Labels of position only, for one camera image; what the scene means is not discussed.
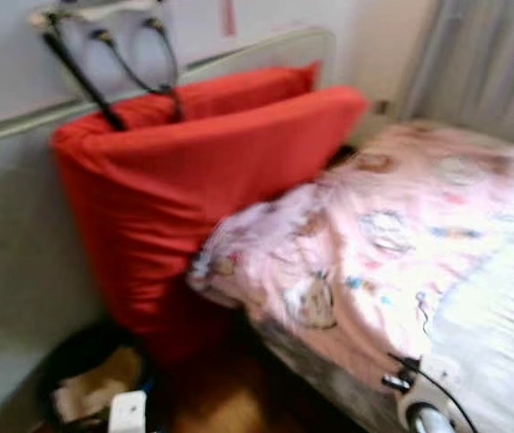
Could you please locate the pink cartoon print blanket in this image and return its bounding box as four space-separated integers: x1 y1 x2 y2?
188 122 514 389

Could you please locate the bed with floral beige sheet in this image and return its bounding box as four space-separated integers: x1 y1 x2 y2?
239 117 514 433

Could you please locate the large red cushion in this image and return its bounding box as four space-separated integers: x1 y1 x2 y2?
51 86 368 362

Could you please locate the brown cardboard scrap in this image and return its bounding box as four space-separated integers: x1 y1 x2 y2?
54 347 142 420

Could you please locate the grey curtain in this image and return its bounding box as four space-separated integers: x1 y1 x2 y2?
401 0 514 150

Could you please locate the red pillow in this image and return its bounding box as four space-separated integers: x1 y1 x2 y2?
104 61 321 127

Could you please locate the black waste bin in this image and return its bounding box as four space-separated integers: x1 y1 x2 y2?
39 320 163 433

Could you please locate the thin black hanging cable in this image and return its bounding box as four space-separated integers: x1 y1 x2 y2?
144 18 187 123
95 27 182 97

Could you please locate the red wall ribbon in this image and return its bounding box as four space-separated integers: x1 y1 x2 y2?
219 0 238 37

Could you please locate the thick black hanging cable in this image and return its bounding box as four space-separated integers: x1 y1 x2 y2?
45 14 128 133

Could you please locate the white wall device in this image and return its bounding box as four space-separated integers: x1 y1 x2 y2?
30 0 163 23

